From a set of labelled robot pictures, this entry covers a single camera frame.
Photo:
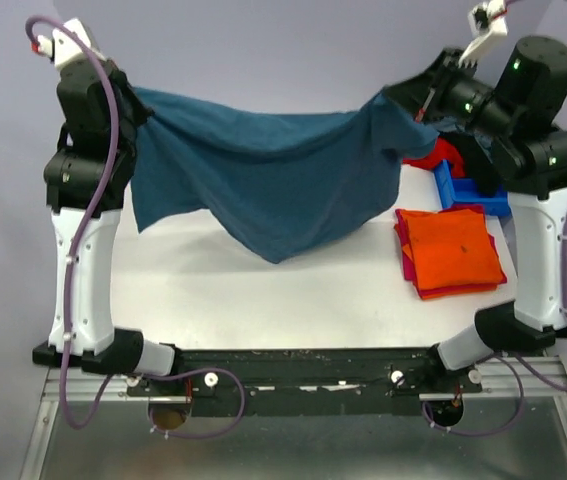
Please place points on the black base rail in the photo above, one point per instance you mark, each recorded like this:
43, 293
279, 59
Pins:
306, 382

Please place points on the teal blue t-shirt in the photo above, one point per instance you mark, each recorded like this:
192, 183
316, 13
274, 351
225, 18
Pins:
279, 184

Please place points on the red t-shirt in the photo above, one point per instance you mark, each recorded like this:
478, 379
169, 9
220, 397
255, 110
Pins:
442, 151

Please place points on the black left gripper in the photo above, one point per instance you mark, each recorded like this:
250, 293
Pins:
138, 111

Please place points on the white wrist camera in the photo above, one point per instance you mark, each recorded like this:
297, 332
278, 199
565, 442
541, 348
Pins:
488, 25
61, 50

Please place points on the aluminium frame extrusion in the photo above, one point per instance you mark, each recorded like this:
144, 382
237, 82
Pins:
507, 378

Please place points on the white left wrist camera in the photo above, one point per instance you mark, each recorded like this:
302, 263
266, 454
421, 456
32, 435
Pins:
61, 50

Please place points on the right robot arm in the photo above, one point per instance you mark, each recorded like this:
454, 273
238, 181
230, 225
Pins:
529, 154

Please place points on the blue plastic bin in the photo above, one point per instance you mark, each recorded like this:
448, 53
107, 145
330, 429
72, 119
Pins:
463, 191

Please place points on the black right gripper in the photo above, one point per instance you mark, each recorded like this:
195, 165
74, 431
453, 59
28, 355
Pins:
423, 94

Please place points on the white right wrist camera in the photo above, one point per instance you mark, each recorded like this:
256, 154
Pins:
488, 25

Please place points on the grey-teal crumpled t-shirt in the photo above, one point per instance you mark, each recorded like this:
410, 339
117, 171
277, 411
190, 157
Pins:
455, 122

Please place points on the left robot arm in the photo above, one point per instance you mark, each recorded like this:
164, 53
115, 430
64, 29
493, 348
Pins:
86, 181

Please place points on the black t-shirt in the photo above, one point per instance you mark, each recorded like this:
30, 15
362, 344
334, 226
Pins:
468, 160

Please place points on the magenta folded t-shirt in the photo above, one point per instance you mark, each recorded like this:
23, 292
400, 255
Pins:
405, 250

